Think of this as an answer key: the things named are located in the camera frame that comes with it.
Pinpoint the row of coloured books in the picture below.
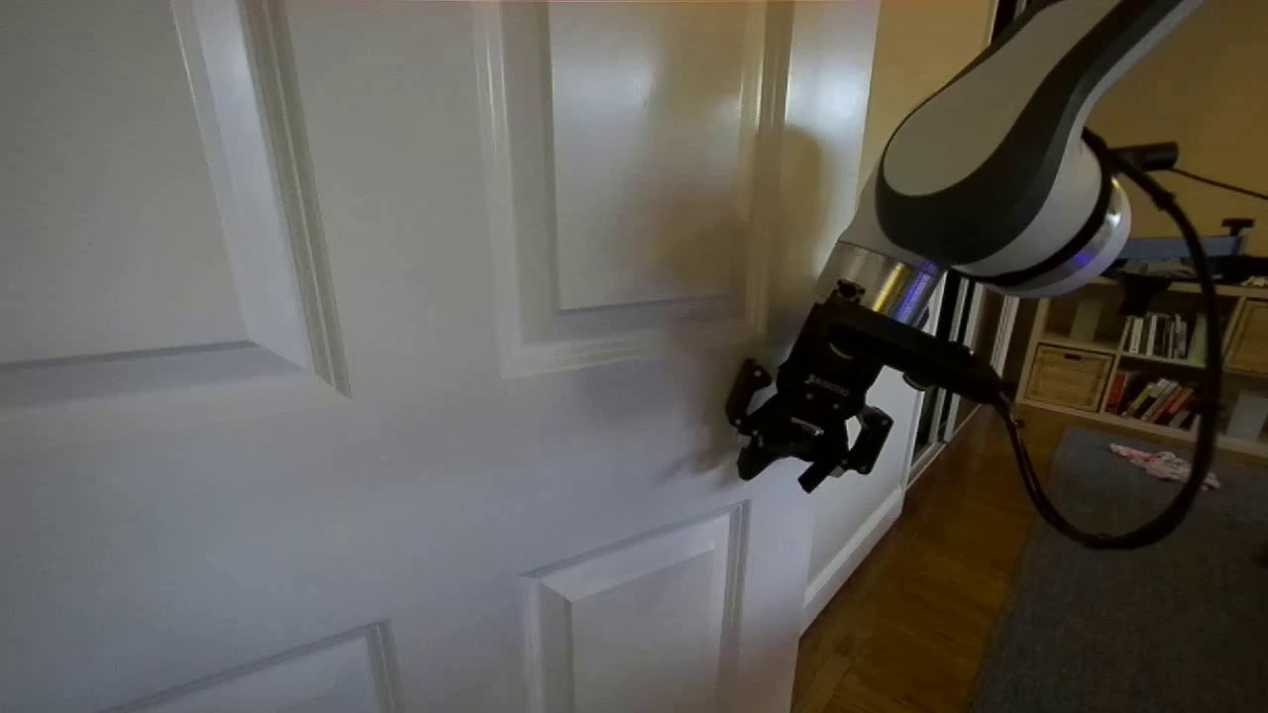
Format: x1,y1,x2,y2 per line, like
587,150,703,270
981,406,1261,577
1104,372,1205,430

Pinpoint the white baseboard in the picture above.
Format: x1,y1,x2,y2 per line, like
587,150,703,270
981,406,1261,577
801,487,910,624

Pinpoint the black stereo camera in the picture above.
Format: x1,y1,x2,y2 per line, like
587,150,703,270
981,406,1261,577
1102,138,1182,173

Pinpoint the blue flat item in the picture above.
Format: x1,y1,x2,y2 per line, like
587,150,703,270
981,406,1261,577
1104,251,1268,284

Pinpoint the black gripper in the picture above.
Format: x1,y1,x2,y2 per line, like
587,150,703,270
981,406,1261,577
721,280,905,495

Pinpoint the grey rug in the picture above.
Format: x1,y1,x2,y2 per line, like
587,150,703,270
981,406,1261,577
974,427,1268,713

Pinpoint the white cube shelf unit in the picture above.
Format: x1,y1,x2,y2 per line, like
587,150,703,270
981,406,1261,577
1016,272,1268,463

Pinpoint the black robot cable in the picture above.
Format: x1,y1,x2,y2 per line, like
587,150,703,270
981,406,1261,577
974,126,1228,554

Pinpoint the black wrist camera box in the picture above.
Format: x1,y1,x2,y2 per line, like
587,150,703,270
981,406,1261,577
863,319,1012,406

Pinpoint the pink white cloth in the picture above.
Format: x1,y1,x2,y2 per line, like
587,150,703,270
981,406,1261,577
1104,438,1228,491

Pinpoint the row of white books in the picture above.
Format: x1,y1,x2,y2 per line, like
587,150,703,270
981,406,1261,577
1123,310,1201,364

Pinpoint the sliding closet door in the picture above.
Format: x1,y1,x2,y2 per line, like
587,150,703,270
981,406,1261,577
909,270,1022,467

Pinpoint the wicker storage basket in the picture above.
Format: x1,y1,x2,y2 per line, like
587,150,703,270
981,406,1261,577
1028,335,1119,410

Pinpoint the white panelled door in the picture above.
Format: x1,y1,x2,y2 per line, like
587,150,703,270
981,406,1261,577
0,0,884,713

